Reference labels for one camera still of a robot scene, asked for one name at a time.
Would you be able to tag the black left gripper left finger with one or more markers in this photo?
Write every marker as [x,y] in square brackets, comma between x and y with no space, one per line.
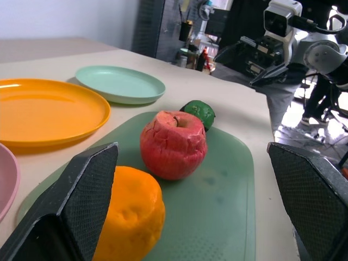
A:
[68,195]

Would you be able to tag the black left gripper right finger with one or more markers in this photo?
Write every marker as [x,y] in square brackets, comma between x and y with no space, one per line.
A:
[312,195]

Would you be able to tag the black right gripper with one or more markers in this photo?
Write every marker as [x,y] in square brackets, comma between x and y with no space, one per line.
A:
[262,55]

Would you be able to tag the pink plate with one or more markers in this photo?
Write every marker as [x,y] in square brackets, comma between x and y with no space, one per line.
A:
[6,185]

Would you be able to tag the orange fruit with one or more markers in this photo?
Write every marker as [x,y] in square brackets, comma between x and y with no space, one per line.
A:
[133,212]

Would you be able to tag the orange plate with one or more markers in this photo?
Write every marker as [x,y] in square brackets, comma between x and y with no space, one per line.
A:
[46,111]

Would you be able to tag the mint green plate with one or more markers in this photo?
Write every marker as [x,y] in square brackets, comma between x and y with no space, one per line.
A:
[119,84]

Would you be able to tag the red and black bottle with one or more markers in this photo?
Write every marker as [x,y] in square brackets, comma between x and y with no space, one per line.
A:
[204,58]

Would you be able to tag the green lime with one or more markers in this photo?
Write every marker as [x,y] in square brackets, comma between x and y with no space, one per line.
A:
[202,111]

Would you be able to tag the person in dark trousers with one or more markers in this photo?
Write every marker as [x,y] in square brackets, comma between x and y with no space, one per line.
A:
[318,95]

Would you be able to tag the black cup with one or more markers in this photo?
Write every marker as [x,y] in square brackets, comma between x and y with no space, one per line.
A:
[186,30]

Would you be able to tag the green cutting mat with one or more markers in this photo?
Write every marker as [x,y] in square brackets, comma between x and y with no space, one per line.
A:
[212,206]

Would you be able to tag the dark pegboard panel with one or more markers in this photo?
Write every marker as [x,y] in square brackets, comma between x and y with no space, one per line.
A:
[148,27]

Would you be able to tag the red apple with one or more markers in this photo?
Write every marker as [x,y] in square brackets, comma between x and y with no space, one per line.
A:
[171,146]

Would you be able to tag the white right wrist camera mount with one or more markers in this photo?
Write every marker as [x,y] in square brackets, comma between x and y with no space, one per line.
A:
[280,19]

